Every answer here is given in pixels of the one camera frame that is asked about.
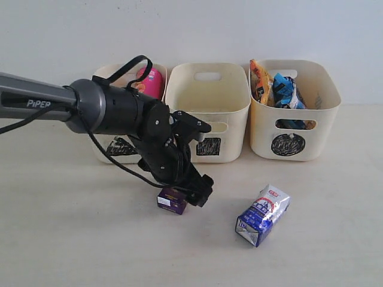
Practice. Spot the cream bin with square mark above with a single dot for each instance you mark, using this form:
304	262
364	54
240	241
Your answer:
218	94

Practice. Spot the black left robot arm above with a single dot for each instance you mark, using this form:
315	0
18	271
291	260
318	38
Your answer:
93	107

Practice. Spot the pink chips can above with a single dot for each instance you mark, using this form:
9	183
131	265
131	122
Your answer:
152	85

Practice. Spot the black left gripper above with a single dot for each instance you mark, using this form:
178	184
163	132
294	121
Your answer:
166	155

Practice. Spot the purple small box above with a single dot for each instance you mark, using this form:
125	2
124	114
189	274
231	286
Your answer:
172	200

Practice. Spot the blue white milk carton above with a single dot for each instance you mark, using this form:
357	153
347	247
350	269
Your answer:
256	222

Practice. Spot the blue black noodle bag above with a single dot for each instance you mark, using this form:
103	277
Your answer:
286	95

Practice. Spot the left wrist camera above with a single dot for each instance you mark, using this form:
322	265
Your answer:
188	127

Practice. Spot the orange snack bag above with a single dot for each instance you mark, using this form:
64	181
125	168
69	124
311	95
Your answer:
261	84

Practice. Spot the cream bin with circle mark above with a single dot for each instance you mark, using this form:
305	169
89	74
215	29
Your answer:
322	101

